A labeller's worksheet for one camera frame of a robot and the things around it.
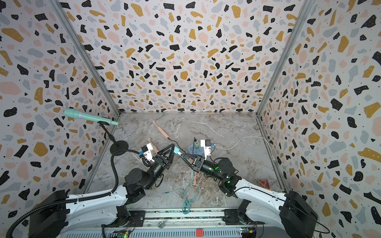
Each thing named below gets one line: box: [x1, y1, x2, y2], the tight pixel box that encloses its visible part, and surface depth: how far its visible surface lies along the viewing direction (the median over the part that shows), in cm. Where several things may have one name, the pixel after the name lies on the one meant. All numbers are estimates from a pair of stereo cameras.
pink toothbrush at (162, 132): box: [152, 119, 170, 140], surface depth 110 cm
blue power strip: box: [187, 143, 205, 159], surface depth 99 cm
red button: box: [196, 228, 203, 237], surface depth 73 cm
